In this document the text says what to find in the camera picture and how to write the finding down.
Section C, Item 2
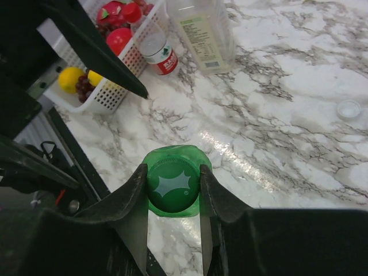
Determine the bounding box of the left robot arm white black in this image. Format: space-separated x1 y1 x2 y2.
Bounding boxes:
1 1 148 193

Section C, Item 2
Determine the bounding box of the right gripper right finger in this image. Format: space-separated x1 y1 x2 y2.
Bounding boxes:
200 165 367 275

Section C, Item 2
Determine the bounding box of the blue white bottle cap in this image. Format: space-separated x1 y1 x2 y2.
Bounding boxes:
336 100 361 120

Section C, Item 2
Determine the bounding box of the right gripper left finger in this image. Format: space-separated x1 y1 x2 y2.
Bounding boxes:
1 164 161 275

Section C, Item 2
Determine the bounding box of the small green bottle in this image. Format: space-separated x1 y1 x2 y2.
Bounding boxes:
142 145 212 218

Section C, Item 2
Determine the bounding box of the small bottle red cap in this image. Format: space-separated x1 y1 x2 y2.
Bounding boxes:
123 2 181 77

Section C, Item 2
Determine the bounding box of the white plastic basket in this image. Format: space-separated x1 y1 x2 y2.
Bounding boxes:
43 1 169 114

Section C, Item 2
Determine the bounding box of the yellow lemon toy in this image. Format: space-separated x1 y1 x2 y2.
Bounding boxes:
87 70 103 87

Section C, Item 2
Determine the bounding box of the red dragon fruit toy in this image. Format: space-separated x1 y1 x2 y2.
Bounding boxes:
97 1 127 28

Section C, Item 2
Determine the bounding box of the red apple toy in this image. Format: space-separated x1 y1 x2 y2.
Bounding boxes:
106 28 132 56

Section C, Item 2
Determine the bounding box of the large clear bottle white cap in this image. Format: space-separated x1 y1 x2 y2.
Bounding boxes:
166 0 235 75

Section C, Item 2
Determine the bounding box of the green bottle cap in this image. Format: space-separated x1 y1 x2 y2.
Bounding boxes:
147 155 200 217

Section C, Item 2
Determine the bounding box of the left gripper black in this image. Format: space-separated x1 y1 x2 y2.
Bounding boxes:
1 1 148 99

